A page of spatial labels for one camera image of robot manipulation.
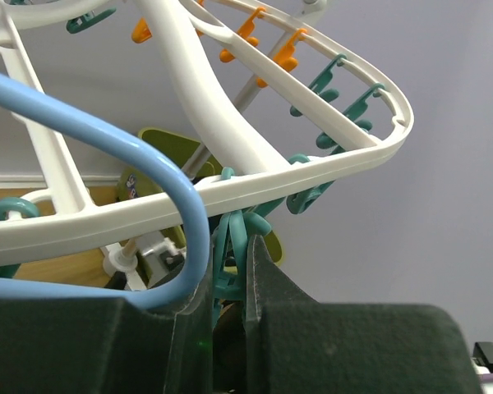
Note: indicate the teal plastic clip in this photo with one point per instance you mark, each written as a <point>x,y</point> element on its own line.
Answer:
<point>231,240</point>

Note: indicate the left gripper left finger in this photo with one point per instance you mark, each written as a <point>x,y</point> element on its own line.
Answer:
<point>101,343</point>

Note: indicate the green laundry bin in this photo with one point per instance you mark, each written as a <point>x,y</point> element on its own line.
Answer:
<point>180,202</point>

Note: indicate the white clothes rack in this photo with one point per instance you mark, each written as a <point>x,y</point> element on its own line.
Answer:
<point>80,225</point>

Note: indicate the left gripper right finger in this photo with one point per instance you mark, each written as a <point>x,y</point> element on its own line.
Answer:
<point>295,344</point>

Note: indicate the blue wire hanger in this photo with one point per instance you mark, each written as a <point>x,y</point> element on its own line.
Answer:
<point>171,251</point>

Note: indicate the white round clip hanger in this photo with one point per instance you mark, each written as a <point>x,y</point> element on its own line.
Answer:
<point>361,151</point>

